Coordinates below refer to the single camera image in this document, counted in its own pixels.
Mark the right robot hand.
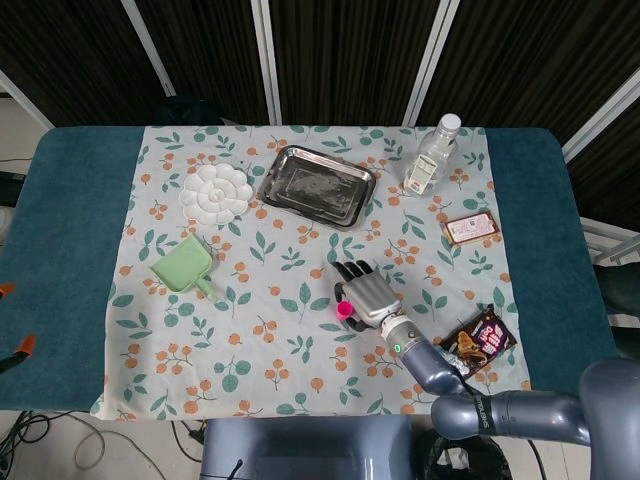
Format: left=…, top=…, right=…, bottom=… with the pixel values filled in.
left=332, top=258, right=405, bottom=334

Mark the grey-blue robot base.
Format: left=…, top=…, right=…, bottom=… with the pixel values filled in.
left=199, top=417, right=416, bottom=480

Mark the brown chocolate snack bag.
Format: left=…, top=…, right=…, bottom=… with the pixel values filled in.
left=437, top=304, right=518, bottom=382

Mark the small red cardboard box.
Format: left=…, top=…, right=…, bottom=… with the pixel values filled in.
left=442, top=210, right=502, bottom=247

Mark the stainless steel tray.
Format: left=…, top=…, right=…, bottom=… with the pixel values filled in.
left=256, top=144, right=377, bottom=232

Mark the floral print tablecloth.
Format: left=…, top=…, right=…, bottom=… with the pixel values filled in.
left=89, top=124, right=535, bottom=421

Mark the clear plastic bottle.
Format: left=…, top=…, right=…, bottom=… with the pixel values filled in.
left=402, top=113, right=461, bottom=198

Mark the white flower paint palette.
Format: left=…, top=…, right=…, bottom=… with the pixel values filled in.
left=180, top=163, right=255, bottom=227

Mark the black trash bag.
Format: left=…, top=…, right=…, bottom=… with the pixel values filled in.
left=424, top=429, right=514, bottom=480

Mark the green plastic dustpan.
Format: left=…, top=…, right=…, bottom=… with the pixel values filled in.
left=149, top=233, right=221, bottom=301

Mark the black partition screen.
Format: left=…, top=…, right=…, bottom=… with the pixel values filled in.
left=0, top=0, right=640, bottom=151

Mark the dark chair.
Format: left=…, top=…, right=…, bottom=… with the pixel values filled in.
left=594, top=259, right=640, bottom=361

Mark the dark bag behind table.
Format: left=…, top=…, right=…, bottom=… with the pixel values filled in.
left=154, top=96, right=226, bottom=127

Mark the teal table cover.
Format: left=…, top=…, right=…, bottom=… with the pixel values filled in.
left=0, top=125, right=626, bottom=416

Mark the metal rack frame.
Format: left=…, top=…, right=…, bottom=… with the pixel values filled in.
left=579, top=217, right=640, bottom=264

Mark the white floor cable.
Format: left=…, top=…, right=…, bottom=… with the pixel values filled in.
left=73, top=417, right=201, bottom=480

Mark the black floor cable bundle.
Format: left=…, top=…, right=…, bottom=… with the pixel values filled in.
left=0, top=409, right=56, bottom=480

